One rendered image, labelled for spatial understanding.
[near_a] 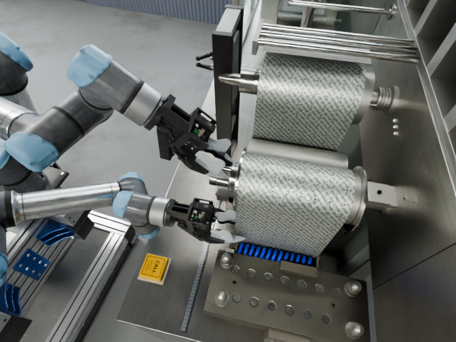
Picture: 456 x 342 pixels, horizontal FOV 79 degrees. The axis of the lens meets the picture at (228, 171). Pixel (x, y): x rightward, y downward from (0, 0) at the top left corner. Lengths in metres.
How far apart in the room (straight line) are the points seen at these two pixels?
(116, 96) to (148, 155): 1.87
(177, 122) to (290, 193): 0.27
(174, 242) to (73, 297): 0.92
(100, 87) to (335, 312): 0.72
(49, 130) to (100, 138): 2.09
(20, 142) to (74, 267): 1.34
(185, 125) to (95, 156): 2.04
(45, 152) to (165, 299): 0.55
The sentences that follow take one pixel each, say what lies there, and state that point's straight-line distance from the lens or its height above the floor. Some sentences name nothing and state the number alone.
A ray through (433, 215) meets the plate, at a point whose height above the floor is 1.39.
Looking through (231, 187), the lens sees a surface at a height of 1.26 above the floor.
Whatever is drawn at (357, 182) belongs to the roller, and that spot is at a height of 1.31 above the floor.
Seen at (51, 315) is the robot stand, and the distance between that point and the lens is 1.83.
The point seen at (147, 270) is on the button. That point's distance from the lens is 0.93.
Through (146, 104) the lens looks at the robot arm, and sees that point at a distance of 0.53.
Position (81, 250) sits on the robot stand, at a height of 0.21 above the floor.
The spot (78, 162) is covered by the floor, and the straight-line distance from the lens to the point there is 2.56.
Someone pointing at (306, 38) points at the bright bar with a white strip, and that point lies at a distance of 0.72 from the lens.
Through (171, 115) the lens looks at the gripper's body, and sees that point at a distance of 0.53.
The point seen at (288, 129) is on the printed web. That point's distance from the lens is 0.76.
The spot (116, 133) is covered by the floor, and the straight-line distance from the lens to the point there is 2.66.
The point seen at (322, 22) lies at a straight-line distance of 1.48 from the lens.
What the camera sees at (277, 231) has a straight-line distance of 0.72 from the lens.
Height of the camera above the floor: 1.79
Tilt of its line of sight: 54 degrees down
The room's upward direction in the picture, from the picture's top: straight up
